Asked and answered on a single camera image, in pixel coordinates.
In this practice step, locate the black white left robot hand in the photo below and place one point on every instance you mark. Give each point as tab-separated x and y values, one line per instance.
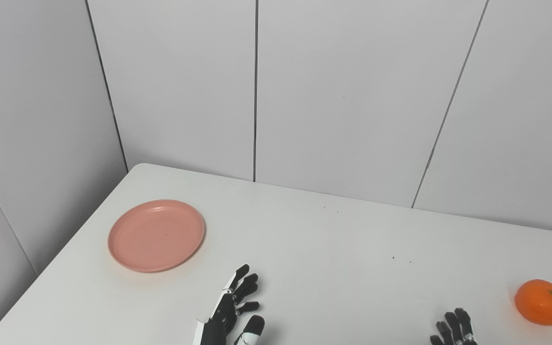
228	306

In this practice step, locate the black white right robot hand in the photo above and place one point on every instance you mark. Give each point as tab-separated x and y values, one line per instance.
455	330

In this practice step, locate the pink round plate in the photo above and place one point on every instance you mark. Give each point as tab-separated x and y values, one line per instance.
156	235

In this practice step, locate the orange fruit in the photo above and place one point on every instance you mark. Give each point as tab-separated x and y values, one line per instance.
541	303

